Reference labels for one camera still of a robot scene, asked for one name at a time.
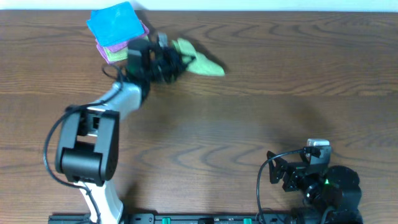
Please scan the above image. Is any light green microfiber cloth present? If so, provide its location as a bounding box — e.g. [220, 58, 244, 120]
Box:
[171, 38, 225, 77]

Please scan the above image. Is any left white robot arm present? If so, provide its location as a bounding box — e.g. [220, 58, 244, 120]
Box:
[44, 33, 197, 223]

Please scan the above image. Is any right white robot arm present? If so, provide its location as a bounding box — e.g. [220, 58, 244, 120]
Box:
[261, 146, 363, 223]

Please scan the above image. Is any folded green cloth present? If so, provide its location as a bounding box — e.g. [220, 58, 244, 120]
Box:
[103, 35, 150, 62]

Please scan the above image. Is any folded pink cloth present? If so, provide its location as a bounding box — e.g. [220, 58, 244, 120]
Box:
[96, 21, 150, 64]

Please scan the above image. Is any folded blue cloth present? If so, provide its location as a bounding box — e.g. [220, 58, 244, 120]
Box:
[86, 2, 144, 47]

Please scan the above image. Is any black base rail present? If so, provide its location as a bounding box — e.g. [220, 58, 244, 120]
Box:
[48, 212, 295, 224]

